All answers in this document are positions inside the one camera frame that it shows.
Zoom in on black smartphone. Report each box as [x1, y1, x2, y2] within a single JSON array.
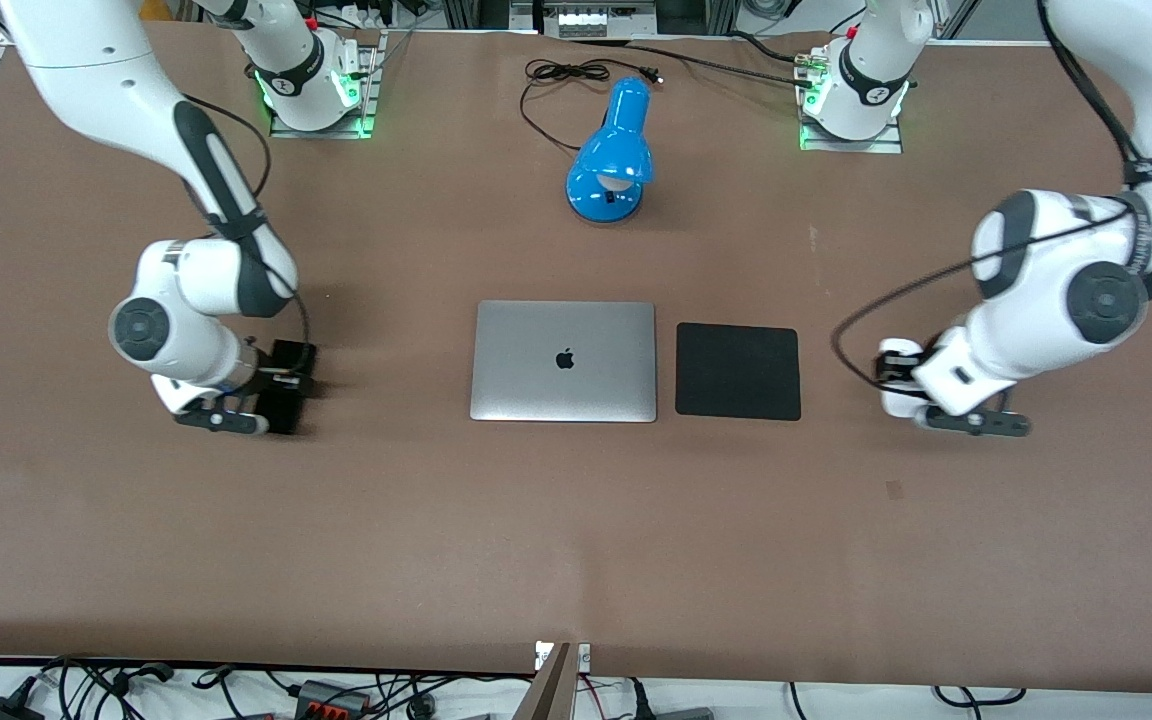
[[258, 339, 320, 437]]

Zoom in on white computer mouse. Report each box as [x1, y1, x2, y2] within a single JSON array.
[[879, 338, 929, 419]]

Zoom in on black mouse pad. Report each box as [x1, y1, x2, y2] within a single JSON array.
[[674, 322, 803, 422]]

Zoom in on silver laptop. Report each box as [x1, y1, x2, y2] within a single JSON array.
[[469, 300, 658, 424]]

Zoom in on grey box with orange buttons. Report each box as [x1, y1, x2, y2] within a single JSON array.
[[294, 679, 374, 720]]

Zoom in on blue desk lamp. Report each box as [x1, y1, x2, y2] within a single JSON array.
[[565, 77, 655, 225]]

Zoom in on white power strip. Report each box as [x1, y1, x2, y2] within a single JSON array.
[[556, 0, 659, 40]]

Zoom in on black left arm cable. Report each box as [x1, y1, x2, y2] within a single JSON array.
[[829, 0, 1152, 393]]

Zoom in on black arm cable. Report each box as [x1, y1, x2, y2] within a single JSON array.
[[179, 93, 315, 349], [829, 0, 1152, 393]]

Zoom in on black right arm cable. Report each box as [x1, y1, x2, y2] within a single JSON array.
[[179, 93, 315, 349]]

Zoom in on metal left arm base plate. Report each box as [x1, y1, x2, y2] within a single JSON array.
[[797, 45, 905, 155]]

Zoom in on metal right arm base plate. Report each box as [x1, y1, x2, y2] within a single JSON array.
[[268, 30, 389, 140]]

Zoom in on tangled black cables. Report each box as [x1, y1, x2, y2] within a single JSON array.
[[34, 655, 179, 720]]

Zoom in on black looped cable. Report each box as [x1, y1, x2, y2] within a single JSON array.
[[930, 684, 1029, 711]]

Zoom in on thin black lamp cord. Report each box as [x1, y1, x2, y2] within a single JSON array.
[[520, 58, 664, 153]]

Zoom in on thick black table cable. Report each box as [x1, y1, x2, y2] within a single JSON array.
[[626, 36, 822, 89]]

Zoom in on wooden post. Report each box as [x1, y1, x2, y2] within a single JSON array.
[[513, 643, 578, 720]]

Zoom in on small metal bracket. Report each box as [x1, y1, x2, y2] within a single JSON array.
[[533, 640, 593, 672]]

